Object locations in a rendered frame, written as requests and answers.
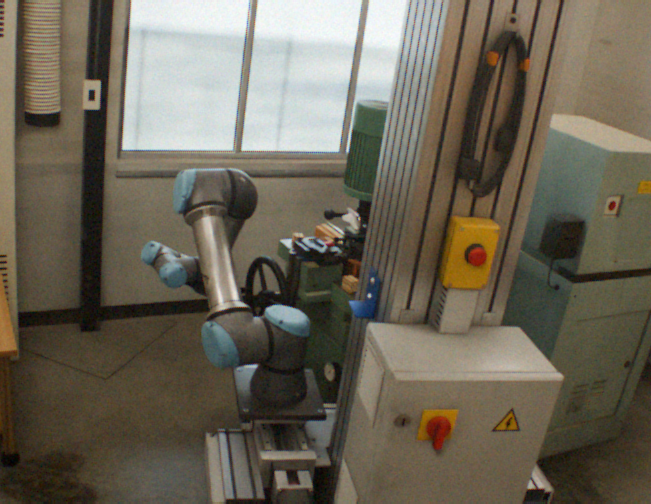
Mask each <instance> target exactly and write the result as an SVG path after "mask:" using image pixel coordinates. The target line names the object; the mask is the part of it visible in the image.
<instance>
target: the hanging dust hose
mask: <svg viewBox="0 0 651 504"><path fill-rule="evenodd" d="M23 1H24V2H26V3H24V4H23V5H24V6H25V8H23V9H24V10H25V12H23V14H24V15H25V16H24V17H23V18H24V19H25V20H24V21H23V22H24V23H26V24H24V25H23V26H24V27H25V28H24V29H23V30H24V31H25V32H24V33H23V34H24V35H25V36H24V37H23V38H24V39H25V40H24V41H23V43H25V45H23V47H25V49H23V51H25V53H24V54H23V55H24V56H25V57H24V58H23V59H24V60H25V61H24V63H25V65H24V67H25V69H24V71H25V73H24V75H25V77H24V79H25V81H24V83H25V85H24V87H25V89H24V91H25V93H24V95H25V97H24V98H25V99H26V100H25V101H24V102H25V103H26V104H25V105H24V106H25V107H26V108H25V123H26V124H28V125H30V126H35V127H53V126H57V125H59V124H60V112H61V108H60V106H61V105H60V104H59V103H60V102H61V101H60V100H59V99H60V98H61V97H60V96H59V95H60V94H61V93H60V92H59V91H60V88H59V87H60V85H59V83H60V81H59V79H60V77H59V75H60V73H59V71H60V69H59V67H60V65H58V64H59V63H60V61H58V60H59V59H60V57H58V56H59V55H60V54H59V53H58V52H60V50H59V49H58V48H60V46H59V45H58V44H60V42H59V41H58V40H60V38H59V37H58V36H60V34H59V33H58V32H60V30H59V29H58V28H60V26H59V25H58V24H60V23H61V22H59V21H58V20H60V19H61V18H60V17H58V16H60V15H61V14H60V13H58V12H60V11H61V10H60V9H58V8H60V7H61V6H60V5H59V4H60V3H61V2H60V1H59V0H23Z"/></svg>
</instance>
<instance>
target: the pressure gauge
mask: <svg viewBox="0 0 651 504"><path fill-rule="evenodd" d="M331 368H332V369H331ZM329 371H330V373H329ZM324 374H325V377H326V379H327V380H328V381H330V382H332V384H333V385H336V382H337V381H338V380H339V379H340V378H341V375H342V371H341V367H340V365H339V364H338V362H336V361H334V362H327V363H326V364H325V366H324Z"/></svg>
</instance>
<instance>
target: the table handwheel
mask: <svg viewBox="0 0 651 504"><path fill-rule="evenodd" d="M262 264H266V265H267V266H269V267H270V268H271V270H272V271H273V273H274V275H275V277H276V279H277V282H278V285H279V289H280V292H276V293H275V292H274V291H273V290H268V289H267V285H266V281H265V276H264V271H263V265H262ZM257 269H258V271H259V275H260V280H261V286H262V291H259V293H258V294H257V303H258V305H259V307H260V311H259V314H258V316H257V313H256V309H255V304H254V296H253V285H254V278H255V274H256V271H257ZM245 287H249V289H250V291H249V292H247V293H245V298H246V305H247V306H249V307H250V308H251V310H252V314H253V317H260V316H263V314H264V312H265V309H266V308H268V307H270V306H274V305H280V304H278V303H282V306H288V307H290V294H289V289H288V285H287V281H286V278H285V276H284V273H283V271H282V269H281V268H280V266H279V265H278V263H277V262H276V261H275V260H274V259H272V258H271V257H269V256H264V255H263V256H259V257H257V258H256V259H254V261H253V262H252V263H251V265H250V267H249V269H248V273H247V277H246V284H245Z"/></svg>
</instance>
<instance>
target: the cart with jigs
mask: <svg viewBox="0 0 651 504"><path fill-rule="evenodd" d="M11 356H17V347H16V342H15V337H14V332H13V328H12V323H11V318H10V313H9V308H8V303H7V298H6V293H5V288H4V283H3V277H2V272H1V271H0V434H3V445H4V452H3V453H2V454H1V462H2V463H3V465H5V466H8V467H11V466H15V465H16V464H18V463H19V461H20V454H19V452H18V451H17V450H16V437H15V422H14V405H13V388H12V370H11Z"/></svg>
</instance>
